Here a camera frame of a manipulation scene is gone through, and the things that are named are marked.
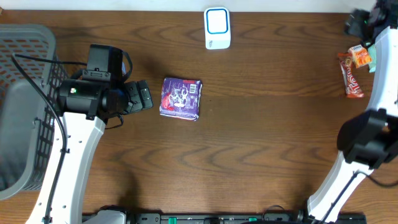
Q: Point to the red orange snack bar wrapper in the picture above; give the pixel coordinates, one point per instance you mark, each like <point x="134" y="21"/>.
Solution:
<point x="352" y="88"/>

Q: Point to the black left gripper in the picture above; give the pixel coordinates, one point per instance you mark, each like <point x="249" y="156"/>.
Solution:
<point x="130" y="97"/>

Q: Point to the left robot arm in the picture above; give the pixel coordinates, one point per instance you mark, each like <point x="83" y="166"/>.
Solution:
<point x="84" y="104"/>

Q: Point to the mint green snack packet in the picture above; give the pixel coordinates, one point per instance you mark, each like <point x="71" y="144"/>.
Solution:
<point x="372" y="54"/>

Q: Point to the small orange white packet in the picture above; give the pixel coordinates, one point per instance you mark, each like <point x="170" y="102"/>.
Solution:
<point x="360" y="56"/>

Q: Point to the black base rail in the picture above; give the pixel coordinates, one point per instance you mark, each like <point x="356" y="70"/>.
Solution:
<point x="155" y="218"/>

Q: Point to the purple Carefree packet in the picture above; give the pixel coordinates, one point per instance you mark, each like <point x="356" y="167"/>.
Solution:
<point x="180" y="98"/>

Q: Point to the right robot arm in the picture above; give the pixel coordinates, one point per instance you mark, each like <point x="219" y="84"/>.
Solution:
<point x="369" y="139"/>

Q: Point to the white barcode scanner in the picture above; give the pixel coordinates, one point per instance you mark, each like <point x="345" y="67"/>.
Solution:
<point x="217" y="28"/>

